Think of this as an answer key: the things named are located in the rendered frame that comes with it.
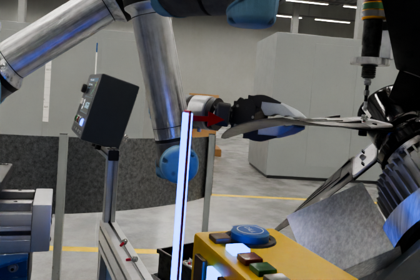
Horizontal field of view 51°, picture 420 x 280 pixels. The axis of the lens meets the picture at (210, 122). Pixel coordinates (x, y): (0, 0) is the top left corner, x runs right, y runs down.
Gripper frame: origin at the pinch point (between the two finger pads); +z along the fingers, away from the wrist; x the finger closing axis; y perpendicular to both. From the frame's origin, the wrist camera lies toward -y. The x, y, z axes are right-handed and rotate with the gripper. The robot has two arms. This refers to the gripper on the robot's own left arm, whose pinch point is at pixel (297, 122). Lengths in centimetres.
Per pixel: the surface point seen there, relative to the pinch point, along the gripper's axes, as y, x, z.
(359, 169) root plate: 10.7, 7.5, 10.4
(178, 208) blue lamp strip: -22.8, 16.7, -9.5
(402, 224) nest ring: -6.7, 14.4, 20.9
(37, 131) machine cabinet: 352, 32, -509
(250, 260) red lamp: -45.2, 15.1, 12.9
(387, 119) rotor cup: 5.9, -2.6, 15.1
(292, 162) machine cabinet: 581, 29, -200
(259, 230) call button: -38.2, 13.8, 10.5
